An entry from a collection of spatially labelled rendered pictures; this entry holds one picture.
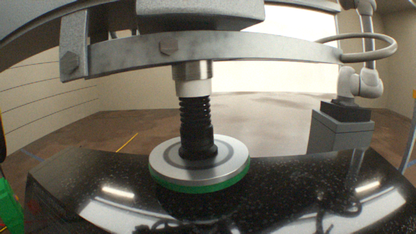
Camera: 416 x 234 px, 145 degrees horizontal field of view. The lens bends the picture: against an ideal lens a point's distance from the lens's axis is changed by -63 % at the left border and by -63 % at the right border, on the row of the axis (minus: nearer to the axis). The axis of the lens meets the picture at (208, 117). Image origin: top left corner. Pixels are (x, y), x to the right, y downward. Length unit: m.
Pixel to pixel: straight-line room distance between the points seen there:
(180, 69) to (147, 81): 5.32
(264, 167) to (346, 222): 0.24
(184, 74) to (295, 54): 0.24
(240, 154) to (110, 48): 0.30
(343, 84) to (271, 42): 0.99
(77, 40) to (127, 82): 5.76
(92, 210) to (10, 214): 1.39
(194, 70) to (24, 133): 5.06
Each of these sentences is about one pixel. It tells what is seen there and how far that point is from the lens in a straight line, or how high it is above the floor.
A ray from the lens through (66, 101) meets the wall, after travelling 5.95.
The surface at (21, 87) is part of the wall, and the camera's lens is 5.20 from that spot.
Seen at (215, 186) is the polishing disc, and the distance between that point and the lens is 0.29.
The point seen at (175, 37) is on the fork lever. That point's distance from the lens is 0.28.
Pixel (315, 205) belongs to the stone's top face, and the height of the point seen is 0.87.
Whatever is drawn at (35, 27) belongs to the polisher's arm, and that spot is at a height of 1.21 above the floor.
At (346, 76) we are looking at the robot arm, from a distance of 1.29.
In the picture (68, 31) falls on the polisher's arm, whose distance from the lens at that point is 0.29.
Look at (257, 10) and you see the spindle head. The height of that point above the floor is 1.18.
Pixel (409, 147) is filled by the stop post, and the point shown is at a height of 0.54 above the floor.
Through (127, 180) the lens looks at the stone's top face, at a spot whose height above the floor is 0.87.
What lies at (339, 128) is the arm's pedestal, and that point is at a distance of 1.13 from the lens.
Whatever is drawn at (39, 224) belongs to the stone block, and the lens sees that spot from 0.58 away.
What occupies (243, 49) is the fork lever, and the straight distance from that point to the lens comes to 0.31.
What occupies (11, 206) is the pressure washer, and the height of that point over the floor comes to 0.41.
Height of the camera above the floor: 1.09
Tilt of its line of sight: 15 degrees down
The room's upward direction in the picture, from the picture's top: 3 degrees counter-clockwise
